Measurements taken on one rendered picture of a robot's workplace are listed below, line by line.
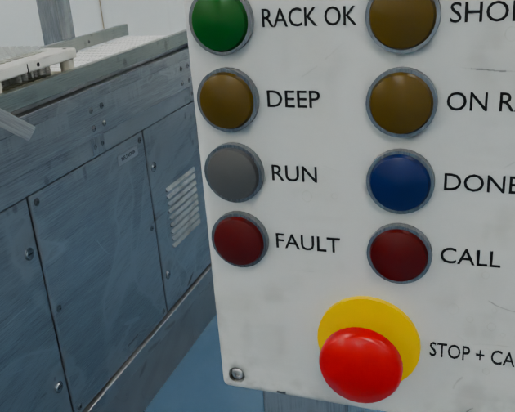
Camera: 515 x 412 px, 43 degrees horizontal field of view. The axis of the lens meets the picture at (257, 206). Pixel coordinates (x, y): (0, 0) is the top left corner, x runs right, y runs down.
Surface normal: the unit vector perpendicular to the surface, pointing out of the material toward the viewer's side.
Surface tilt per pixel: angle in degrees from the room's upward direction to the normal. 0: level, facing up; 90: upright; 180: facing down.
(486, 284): 90
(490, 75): 90
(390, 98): 88
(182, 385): 0
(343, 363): 86
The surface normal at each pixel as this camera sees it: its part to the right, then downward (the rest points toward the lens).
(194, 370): -0.07, -0.92
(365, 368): -0.28, 0.32
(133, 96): 0.94, 0.07
